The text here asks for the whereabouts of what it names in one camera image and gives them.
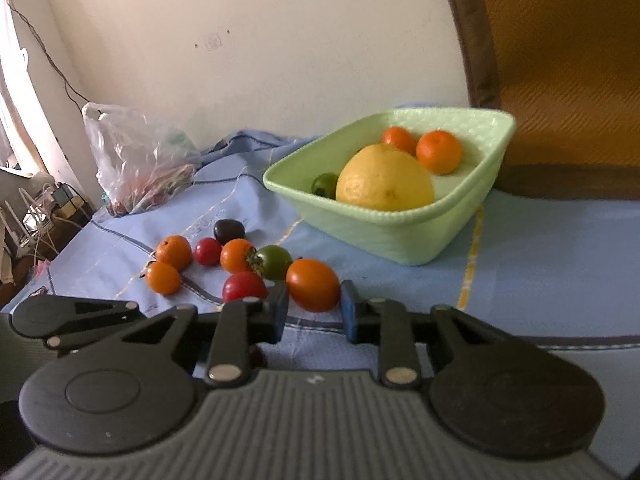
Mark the round red cherry tomato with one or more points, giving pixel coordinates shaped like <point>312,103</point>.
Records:
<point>207,251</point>

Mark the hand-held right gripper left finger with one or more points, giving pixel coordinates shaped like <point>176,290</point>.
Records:
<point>280,315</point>

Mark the large yellow pomelo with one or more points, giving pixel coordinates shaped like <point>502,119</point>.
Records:
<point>385,180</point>

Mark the blue bed sheet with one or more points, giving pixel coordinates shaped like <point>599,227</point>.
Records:
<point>525,270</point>

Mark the medium mandarin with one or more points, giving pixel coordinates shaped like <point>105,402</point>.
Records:
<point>397,138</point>

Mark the brown woven cushion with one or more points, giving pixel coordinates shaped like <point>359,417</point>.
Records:
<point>560,60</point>

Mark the clear plastic bag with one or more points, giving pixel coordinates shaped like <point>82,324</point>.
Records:
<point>130,160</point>

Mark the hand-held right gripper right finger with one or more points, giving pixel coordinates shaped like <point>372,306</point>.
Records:
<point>350,315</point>

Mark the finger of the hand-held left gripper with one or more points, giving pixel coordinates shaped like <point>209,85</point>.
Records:
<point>95,327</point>

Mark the green tomato with stem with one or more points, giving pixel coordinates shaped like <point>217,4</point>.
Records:
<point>274,261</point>

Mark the small mandarin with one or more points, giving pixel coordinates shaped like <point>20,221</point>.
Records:
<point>173,252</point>
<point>162,278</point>

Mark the large oval orange tomato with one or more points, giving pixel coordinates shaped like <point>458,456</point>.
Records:
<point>312,285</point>

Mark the small green tomato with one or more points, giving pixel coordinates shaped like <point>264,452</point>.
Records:
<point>324,185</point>

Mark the pale wall outlet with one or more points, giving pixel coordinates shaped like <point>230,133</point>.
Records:
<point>214,41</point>

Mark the white curtain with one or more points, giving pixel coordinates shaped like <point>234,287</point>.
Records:
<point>15,85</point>

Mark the oval red tomato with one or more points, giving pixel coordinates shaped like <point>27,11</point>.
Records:
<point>243,286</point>

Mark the round orange tomato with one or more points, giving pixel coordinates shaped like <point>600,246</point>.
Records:
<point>236,256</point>

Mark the light green plastic bowl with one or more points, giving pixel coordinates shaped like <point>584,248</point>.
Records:
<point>400,240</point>

